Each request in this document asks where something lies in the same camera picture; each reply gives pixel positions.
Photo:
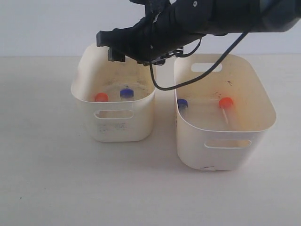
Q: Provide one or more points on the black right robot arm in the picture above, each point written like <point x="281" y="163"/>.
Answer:
<point x="237" y="16"/>

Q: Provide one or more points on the cream plastic bin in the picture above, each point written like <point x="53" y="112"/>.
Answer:
<point x="115" y="120"/>
<point x="204" y="141"/>

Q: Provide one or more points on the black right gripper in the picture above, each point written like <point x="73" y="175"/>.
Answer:
<point x="165" y="27"/>

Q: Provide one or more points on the orange-capped tube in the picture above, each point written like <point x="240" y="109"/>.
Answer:
<point x="101" y="97"/>
<point x="229" y="112"/>

